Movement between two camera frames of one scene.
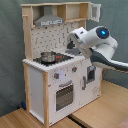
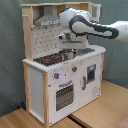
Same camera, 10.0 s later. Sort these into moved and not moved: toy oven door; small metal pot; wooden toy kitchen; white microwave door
Moved: small metal pot
Not moved: white microwave door; wooden toy kitchen; toy oven door
